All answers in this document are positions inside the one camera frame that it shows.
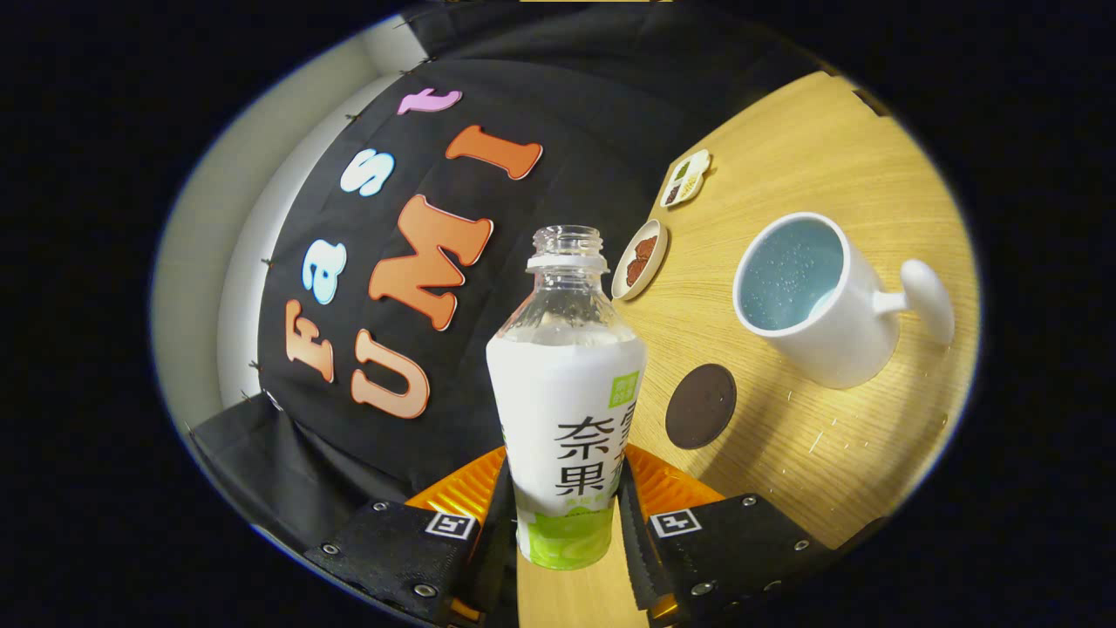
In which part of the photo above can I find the divided white dish with beans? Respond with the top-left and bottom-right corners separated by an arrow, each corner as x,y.
660,149 -> 713,209

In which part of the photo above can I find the round white plate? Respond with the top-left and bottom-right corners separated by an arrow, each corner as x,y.
611,219 -> 670,302

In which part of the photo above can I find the dark round coaster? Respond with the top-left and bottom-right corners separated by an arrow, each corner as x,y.
665,364 -> 738,451

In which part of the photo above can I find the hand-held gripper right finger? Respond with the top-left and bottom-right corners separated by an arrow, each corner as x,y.
617,443 -> 881,625

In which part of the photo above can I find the clear juice bottle white label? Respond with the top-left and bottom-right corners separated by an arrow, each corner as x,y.
486,225 -> 649,572

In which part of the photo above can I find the wooden table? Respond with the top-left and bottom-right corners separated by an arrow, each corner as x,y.
514,70 -> 982,628

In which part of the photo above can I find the white cup with knob handle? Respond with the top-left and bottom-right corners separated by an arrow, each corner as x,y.
732,212 -> 956,391

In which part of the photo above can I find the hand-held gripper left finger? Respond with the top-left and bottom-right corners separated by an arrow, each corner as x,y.
305,445 -> 520,625

